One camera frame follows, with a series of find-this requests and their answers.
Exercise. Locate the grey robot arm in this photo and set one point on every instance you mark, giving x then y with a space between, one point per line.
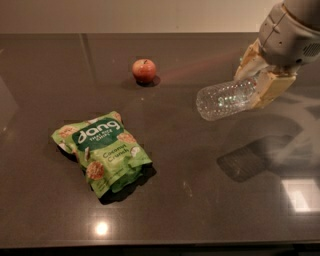
288 38

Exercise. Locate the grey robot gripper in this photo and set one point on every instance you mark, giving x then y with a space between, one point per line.
286 41

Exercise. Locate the red apple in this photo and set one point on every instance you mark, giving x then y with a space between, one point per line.
144 70

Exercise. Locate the green Dang chips bag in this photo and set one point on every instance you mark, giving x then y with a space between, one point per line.
109 155

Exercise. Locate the clear plastic water bottle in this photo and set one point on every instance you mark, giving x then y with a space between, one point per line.
222 100

